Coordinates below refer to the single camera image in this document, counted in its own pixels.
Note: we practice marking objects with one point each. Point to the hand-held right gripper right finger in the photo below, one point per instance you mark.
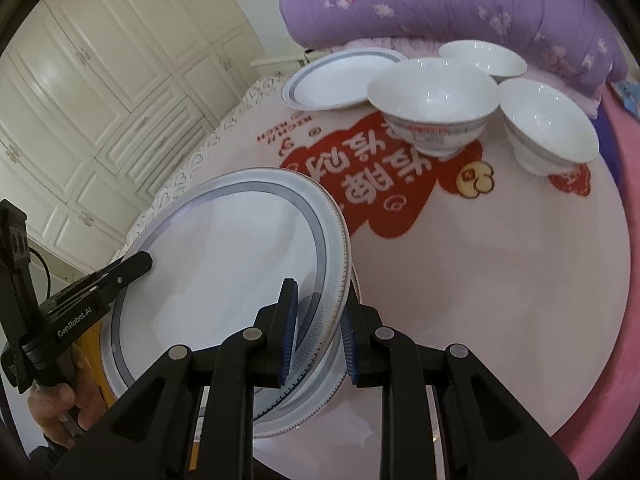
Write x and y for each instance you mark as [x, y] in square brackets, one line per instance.
[348, 345]

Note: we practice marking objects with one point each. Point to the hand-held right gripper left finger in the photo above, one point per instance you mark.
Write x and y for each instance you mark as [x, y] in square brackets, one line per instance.
[287, 332]

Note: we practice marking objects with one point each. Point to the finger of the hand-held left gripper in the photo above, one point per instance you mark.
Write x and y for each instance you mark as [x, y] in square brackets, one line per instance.
[127, 267]

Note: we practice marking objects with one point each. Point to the large blue-rimmed white plate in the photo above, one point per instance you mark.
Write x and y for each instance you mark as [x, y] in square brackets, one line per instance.
[305, 407]
[210, 270]

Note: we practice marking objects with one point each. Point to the small grey-rimmed white plate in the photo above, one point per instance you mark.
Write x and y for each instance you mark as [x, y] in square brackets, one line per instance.
[340, 80]

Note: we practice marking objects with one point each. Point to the white bowl with red pattern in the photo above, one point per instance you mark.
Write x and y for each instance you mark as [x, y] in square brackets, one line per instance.
[430, 90]

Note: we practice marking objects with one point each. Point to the plain white bowl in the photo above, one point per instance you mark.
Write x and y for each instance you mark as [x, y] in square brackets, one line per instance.
[485, 57]
[545, 120]

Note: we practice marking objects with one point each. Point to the person's left hand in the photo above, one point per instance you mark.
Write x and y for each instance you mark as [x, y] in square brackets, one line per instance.
[55, 405]

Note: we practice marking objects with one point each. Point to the round printed table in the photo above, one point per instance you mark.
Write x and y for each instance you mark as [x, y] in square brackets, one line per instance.
[475, 285]

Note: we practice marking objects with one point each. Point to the white wardrobe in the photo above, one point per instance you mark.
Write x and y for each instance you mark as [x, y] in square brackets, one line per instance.
[100, 85]

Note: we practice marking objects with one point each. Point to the light pink quilt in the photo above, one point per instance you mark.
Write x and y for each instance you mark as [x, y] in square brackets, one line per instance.
[380, 45]

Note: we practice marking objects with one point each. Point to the dark purple cloth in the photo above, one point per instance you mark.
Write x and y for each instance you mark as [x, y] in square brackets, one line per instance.
[611, 135]

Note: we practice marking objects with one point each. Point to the purple floral quilt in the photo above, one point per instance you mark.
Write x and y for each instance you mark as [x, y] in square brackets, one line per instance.
[450, 0]

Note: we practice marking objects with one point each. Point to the blue printed cloth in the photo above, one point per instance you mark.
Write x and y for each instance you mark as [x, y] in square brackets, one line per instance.
[629, 97]

